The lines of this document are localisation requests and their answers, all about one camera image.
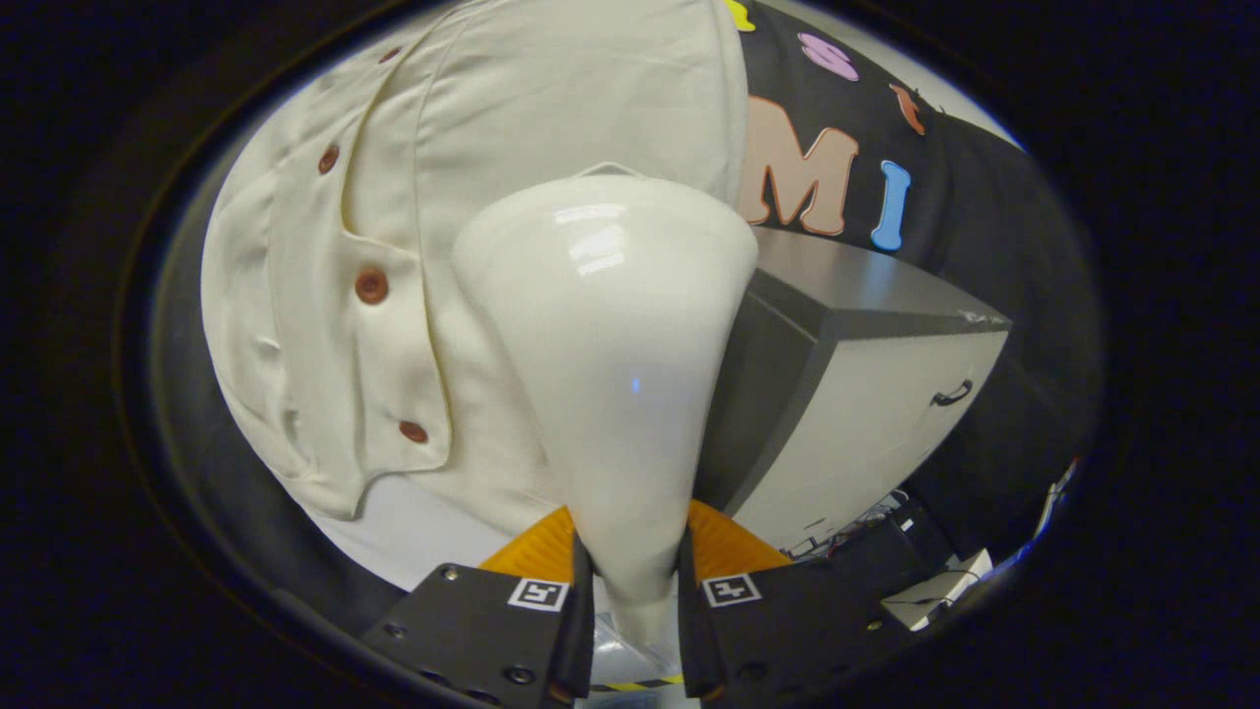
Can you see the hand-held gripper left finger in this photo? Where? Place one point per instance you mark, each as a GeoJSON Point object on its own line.
{"type": "Point", "coordinates": [472, 620]}

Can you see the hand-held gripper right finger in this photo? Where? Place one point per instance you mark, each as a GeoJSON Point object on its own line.
{"type": "Point", "coordinates": [797, 620]}

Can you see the white garment steamer head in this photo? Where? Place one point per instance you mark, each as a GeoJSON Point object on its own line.
{"type": "Point", "coordinates": [610, 345]}

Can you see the cream button shirt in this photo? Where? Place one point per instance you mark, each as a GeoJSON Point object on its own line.
{"type": "Point", "coordinates": [512, 118]}

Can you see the white ironing board panel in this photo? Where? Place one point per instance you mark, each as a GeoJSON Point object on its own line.
{"type": "Point", "coordinates": [423, 537]}

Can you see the grey and white cabinet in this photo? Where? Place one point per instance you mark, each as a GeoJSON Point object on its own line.
{"type": "Point", "coordinates": [866, 414]}

